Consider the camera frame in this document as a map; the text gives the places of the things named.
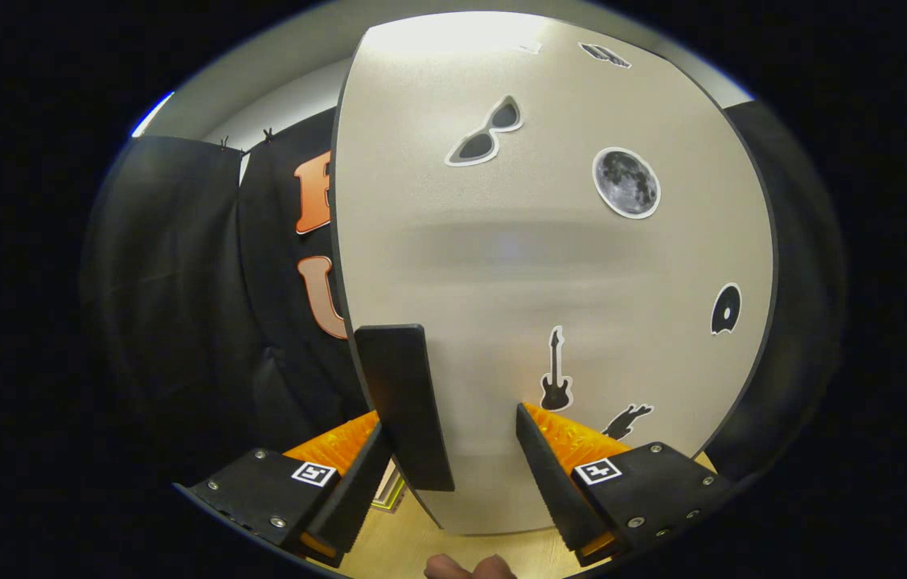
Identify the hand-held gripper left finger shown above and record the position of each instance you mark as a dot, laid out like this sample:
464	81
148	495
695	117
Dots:
357	498

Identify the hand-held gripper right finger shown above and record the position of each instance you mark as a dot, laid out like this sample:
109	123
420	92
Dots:
554	482

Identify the beige shoe cabinet door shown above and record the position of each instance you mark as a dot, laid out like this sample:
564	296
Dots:
518	265

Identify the grey shoe cabinet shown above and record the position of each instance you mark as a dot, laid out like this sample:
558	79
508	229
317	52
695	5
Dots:
776	265

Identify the black backdrop cloth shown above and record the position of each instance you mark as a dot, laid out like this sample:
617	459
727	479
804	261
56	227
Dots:
180	322

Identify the row of black clips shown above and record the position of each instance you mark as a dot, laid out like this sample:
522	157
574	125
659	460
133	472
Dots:
268	135

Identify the ceiling light tube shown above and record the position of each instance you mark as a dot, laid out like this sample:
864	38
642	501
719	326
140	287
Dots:
152	114

